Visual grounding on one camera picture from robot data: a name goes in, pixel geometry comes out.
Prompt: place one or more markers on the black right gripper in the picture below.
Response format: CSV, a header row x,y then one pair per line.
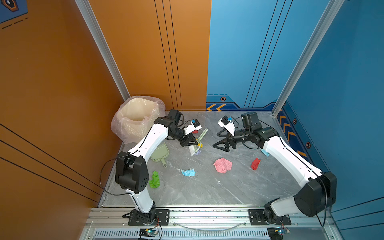
x,y
227,148

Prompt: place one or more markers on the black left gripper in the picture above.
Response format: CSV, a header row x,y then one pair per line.
x,y
187,139

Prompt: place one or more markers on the green hand brush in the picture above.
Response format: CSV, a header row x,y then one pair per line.
x,y
195,149

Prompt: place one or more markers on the green dustpan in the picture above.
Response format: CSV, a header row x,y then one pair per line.
x,y
160,154

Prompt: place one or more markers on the green paper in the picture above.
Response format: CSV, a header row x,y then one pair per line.
x,y
154,183

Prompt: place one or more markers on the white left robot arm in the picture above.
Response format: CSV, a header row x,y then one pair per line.
x,y
132,173

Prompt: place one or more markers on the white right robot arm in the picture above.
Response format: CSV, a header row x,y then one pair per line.
x,y
318,189

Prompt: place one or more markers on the large pink crumpled paper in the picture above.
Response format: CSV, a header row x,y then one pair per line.
x,y
223,165

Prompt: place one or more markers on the cyan crumpled paper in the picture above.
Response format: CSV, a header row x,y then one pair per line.
x,y
189,173

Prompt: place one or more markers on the light blue paper strip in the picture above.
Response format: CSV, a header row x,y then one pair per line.
x,y
265,152

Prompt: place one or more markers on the cream trash bin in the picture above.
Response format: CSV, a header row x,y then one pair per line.
x,y
136,118

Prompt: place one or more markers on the clear plastic bin liner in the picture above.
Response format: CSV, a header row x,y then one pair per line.
x,y
136,120

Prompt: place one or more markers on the right controller board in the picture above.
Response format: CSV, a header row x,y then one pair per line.
x,y
278,234

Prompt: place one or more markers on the controller board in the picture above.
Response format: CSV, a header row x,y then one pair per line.
x,y
148,234
278,234

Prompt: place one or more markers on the left controller board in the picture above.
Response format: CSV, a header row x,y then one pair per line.
x,y
148,234

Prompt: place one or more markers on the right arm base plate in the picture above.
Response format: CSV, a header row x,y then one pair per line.
x,y
262,217

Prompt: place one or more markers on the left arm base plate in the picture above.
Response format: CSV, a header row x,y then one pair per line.
x,y
155,216

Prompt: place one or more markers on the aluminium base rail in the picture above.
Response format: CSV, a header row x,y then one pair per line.
x,y
205,223

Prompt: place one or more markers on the aluminium corner post left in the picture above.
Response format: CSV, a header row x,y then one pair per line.
x,y
93,25

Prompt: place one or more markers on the aluminium corner post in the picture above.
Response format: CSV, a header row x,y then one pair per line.
x,y
93,25
318,34

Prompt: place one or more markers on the aluminium corner post right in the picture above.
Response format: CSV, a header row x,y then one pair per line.
x,y
318,34

